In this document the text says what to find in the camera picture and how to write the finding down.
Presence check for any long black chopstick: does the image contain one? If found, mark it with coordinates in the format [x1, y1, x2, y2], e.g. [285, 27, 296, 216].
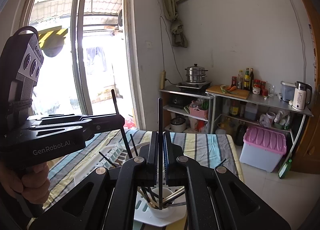
[111, 89, 133, 159]

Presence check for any metal kitchen shelf rack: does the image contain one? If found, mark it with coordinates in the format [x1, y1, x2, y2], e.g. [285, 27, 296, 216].
[160, 85, 313, 161]

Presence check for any person's left hand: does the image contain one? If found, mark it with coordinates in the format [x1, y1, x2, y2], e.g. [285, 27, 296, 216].
[1, 162, 50, 205]

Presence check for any white plastic dish drainer tray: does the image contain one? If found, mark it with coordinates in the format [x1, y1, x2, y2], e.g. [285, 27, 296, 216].
[74, 143, 188, 229]

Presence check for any wooden chopstick under gripper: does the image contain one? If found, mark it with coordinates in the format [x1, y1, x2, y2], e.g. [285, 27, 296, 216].
[137, 187, 159, 209]

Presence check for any striped tablecloth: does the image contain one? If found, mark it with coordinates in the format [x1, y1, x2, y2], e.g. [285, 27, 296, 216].
[43, 130, 244, 210]

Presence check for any white utensil cup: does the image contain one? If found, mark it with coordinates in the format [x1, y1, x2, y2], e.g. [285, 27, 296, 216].
[148, 187, 176, 219]

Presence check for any pink lid storage bin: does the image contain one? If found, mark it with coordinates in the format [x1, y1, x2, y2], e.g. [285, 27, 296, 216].
[239, 126, 287, 173]

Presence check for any green glass bottle on floor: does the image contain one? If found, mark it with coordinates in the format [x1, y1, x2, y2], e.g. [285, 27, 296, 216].
[278, 155, 292, 179]

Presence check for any white rice cooker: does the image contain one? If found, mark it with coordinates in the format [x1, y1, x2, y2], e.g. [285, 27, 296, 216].
[170, 117, 187, 133]

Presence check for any beige power strip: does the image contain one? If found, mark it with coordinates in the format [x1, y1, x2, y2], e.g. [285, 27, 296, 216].
[159, 71, 166, 90]

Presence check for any pink plastic basket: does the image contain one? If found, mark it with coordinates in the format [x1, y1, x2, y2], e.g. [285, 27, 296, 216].
[189, 106, 208, 120]

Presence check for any wooden cutting board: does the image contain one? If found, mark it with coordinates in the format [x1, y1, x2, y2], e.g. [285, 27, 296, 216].
[206, 85, 249, 99]

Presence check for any stainless steel steamer pot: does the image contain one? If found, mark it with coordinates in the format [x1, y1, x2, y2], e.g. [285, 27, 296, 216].
[185, 64, 208, 84]

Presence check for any black induction cooktop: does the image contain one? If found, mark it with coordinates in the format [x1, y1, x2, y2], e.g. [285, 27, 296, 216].
[176, 81, 211, 91]

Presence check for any orange carrot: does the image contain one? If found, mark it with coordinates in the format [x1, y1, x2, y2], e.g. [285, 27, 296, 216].
[228, 86, 237, 91]

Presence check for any olive green curtain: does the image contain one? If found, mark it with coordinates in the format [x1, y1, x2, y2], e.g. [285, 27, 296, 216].
[163, 0, 189, 48]

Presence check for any green label oil bottle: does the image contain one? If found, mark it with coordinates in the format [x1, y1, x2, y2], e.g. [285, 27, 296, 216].
[243, 67, 250, 91]

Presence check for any dark soy sauce bottle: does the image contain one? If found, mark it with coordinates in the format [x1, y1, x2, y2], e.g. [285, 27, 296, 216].
[249, 68, 254, 92]

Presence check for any translucent storage container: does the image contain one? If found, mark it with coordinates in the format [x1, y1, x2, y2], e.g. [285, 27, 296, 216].
[280, 81, 296, 103]

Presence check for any white electric kettle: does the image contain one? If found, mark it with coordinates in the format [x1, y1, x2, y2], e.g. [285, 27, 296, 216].
[292, 81, 312, 111]

